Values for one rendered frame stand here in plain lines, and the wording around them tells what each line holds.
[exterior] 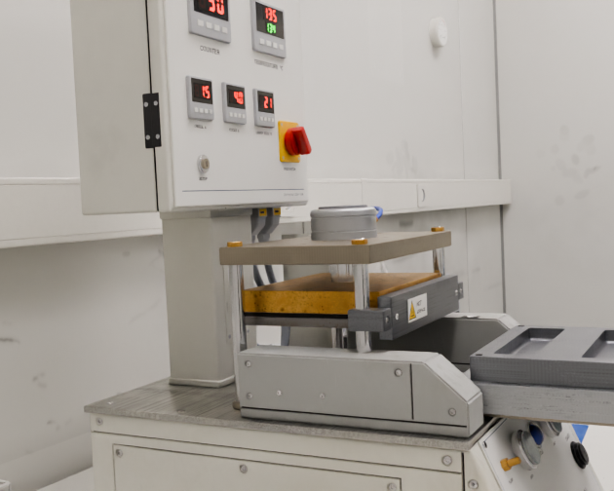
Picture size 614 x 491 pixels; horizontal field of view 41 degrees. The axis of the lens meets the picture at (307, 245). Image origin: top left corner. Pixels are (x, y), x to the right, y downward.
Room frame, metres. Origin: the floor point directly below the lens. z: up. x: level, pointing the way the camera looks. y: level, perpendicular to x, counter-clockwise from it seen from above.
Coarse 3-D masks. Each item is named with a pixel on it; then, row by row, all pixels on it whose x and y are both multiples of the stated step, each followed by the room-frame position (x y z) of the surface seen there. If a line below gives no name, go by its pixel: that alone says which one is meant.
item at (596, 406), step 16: (480, 384) 0.80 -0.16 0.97; (496, 384) 0.79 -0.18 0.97; (512, 384) 0.79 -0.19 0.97; (528, 384) 0.78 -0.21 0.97; (496, 400) 0.79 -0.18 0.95; (512, 400) 0.78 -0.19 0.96; (528, 400) 0.78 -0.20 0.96; (544, 400) 0.77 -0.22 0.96; (560, 400) 0.76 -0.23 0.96; (576, 400) 0.75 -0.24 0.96; (592, 400) 0.75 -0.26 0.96; (608, 400) 0.74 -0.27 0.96; (496, 416) 0.81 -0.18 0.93; (512, 416) 0.80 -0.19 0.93; (528, 416) 0.78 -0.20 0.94; (544, 416) 0.77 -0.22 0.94; (560, 416) 0.76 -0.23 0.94; (576, 416) 0.76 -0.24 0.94; (592, 416) 0.75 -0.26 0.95; (608, 416) 0.74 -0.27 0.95
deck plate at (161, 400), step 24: (168, 384) 1.05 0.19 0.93; (96, 408) 0.94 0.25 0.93; (120, 408) 0.93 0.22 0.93; (144, 408) 0.92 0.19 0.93; (168, 408) 0.92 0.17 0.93; (192, 408) 0.91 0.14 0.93; (216, 408) 0.91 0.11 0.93; (288, 432) 0.82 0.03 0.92; (312, 432) 0.81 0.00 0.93; (336, 432) 0.80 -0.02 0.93; (360, 432) 0.79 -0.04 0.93; (384, 432) 0.78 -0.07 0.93; (480, 432) 0.77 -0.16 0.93
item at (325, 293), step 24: (336, 264) 0.97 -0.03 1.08; (264, 288) 0.93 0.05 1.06; (288, 288) 0.92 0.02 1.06; (312, 288) 0.91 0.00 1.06; (336, 288) 0.90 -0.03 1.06; (384, 288) 0.88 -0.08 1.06; (264, 312) 0.92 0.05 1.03; (288, 312) 0.90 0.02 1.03; (312, 312) 0.89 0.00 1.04; (336, 312) 0.87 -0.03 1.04
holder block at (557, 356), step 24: (504, 336) 0.91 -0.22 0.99; (528, 336) 0.96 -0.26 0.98; (552, 336) 0.95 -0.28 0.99; (576, 336) 0.89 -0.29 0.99; (600, 336) 0.90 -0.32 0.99; (480, 360) 0.81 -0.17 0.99; (504, 360) 0.80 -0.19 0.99; (528, 360) 0.78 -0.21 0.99; (552, 360) 0.77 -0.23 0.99; (576, 360) 0.76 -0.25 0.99; (600, 360) 0.76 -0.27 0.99; (552, 384) 0.77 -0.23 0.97; (576, 384) 0.76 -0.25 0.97; (600, 384) 0.75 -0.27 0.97
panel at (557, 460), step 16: (496, 432) 0.80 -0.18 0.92; (512, 432) 0.84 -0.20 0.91; (528, 432) 0.87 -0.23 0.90; (560, 432) 0.97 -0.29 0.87; (480, 448) 0.76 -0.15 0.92; (496, 448) 0.78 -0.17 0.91; (512, 448) 0.82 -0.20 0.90; (544, 448) 0.89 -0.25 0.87; (560, 448) 0.94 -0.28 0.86; (496, 464) 0.77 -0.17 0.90; (512, 464) 0.77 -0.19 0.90; (544, 464) 0.87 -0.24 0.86; (560, 464) 0.91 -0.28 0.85; (576, 464) 0.96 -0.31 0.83; (496, 480) 0.75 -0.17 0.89; (512, 480) 0.78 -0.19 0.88; (528, 480) 0.81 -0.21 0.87; (544, 480) 0.85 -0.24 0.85; (560, 480) 0.89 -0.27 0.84; (576, 480) 0.93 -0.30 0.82; (592, 480) 0.98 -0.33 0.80
